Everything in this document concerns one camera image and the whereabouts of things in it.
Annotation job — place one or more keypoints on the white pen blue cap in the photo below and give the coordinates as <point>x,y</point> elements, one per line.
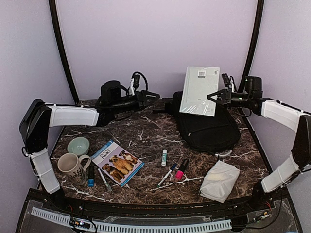
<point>168,173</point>

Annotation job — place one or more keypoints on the grey Great Gatsby book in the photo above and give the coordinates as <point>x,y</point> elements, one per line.
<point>199,82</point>

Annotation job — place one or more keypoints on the cream patterned mug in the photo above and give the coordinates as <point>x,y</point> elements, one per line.
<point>74,167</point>

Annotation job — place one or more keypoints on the white glue stick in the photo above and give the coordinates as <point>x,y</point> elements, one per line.
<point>164,157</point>

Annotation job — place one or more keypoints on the white thin pen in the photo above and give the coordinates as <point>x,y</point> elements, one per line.
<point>104,180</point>

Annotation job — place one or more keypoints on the green ceramic bowl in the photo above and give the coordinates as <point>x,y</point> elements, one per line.
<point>79,146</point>

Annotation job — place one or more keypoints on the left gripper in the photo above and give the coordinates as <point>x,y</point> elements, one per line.
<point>142,98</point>

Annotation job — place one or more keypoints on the dog picture book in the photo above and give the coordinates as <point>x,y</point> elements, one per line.
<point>117,163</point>

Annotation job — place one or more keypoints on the black front rail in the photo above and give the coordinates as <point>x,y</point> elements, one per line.
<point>167,202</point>

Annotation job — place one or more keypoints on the black marker blue cap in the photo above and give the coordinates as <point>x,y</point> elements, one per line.
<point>91,180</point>

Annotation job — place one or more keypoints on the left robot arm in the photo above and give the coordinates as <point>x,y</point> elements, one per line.
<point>41,116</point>

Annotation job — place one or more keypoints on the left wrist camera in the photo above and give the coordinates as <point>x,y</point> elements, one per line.
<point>135,80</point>

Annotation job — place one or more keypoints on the right black frame post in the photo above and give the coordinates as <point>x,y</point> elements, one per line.
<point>253,44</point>

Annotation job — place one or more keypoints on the white slotted cable duct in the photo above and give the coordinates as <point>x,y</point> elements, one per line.
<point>82,225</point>

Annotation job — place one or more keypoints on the white cloth pouch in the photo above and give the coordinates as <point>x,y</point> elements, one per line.
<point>219,182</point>

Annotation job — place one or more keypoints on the black frame post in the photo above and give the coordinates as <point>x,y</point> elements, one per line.
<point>253,44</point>
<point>61,50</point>

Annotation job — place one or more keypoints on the left black frame post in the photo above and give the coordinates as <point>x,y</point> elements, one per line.
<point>61,50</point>

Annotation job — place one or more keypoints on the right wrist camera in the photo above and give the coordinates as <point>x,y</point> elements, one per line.
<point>226,80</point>

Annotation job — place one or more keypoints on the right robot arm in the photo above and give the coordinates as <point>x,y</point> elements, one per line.
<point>293,118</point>

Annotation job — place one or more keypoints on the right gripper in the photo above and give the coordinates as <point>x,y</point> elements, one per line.
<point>226,94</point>

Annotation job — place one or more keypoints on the black student bag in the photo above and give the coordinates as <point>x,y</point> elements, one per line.
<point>205,133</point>

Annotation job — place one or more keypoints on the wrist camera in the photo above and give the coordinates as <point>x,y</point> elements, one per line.
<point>226,80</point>
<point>135,80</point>

